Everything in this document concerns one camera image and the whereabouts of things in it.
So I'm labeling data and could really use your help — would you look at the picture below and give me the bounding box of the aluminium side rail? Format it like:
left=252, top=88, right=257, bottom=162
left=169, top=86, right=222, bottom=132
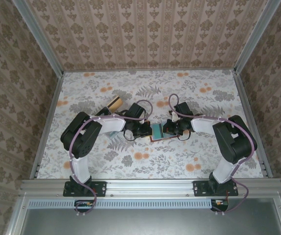
left=29, top=72, right=65, bottom=180
left=234, top=70, right=273, bottom=179

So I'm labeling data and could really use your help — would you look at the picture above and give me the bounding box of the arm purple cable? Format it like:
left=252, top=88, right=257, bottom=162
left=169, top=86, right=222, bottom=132
left=168, top=94, right=258, bottom=216
left=68, top=99, right=153, bottom=217

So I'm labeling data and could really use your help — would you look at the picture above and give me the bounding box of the white slotted cable duct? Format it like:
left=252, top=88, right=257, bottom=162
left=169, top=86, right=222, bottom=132
left=28, top=199, right=211, bottom=209

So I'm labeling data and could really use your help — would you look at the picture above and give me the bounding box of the brown leather card holder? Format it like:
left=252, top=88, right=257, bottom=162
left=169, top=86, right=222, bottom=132
left=149, top=122, right=180, bottom=142

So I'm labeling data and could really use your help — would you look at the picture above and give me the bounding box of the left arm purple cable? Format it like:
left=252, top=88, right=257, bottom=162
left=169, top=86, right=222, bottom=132
left=68, top=99, right=153, bottom=217

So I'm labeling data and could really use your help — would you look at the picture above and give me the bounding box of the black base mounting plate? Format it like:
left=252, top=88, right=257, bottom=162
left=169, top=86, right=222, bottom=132
left=193, top=180, right=239, bottom=197
left=63, top=180, right=106, bottom=197

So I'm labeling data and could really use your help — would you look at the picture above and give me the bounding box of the grey metal panel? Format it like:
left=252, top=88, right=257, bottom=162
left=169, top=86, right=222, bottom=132
left=22, top=208, right=281, bottom=235

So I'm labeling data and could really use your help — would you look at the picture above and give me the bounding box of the black controller board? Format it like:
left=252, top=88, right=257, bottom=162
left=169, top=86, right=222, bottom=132
left=74, top=199, right=94, bottom=212
left=210, top=198, right=229, bottom=212

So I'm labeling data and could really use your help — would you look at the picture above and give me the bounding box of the black VIP card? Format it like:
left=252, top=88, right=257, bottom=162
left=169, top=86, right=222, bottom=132
left=95, top=106, right=111, bottom=116

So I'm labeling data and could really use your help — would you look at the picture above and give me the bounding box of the black cable loop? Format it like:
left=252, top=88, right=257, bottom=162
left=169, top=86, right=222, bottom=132
left=178, top=129, right=192, bottom=141
left=123, top=129, right=141, bottom=141

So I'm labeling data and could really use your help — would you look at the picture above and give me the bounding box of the blue striped card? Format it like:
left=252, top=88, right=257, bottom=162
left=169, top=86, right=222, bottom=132
left=151, top=123, right=164, bottom=140

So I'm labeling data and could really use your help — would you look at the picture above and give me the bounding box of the long aluminium mounting rail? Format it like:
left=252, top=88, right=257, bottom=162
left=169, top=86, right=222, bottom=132
left=20, top=178, right=281, bottom=196

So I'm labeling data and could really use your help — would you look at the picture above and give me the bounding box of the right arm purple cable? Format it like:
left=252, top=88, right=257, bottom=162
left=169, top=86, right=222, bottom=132
left=168, top=94, right=258, bottom=216

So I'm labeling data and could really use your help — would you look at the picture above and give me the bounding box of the aluminium frame post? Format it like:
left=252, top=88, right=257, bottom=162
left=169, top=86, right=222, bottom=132
left=12, top=0, right=65, bottom=76
left=234, top=0, right=281, bottom=74

